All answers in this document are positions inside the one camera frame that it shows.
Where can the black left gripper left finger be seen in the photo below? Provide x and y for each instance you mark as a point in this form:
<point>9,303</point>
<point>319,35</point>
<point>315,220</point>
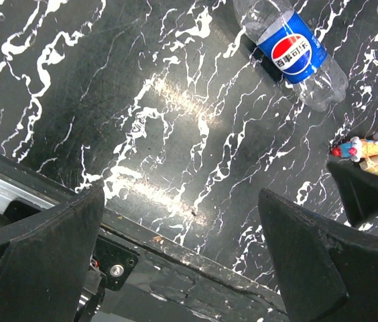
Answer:
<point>44,259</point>

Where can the Pepsi label plastic bottle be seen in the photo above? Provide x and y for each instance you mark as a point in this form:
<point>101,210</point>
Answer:
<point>287,41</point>

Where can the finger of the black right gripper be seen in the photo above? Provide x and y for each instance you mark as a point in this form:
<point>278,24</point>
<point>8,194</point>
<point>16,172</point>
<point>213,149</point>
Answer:
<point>358,191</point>

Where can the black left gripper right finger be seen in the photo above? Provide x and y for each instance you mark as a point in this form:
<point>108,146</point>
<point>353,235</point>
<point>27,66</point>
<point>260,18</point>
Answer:
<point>325,271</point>

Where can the small colourful toy figure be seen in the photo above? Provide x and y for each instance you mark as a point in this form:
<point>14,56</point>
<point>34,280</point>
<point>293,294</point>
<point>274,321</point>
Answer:
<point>356,149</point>

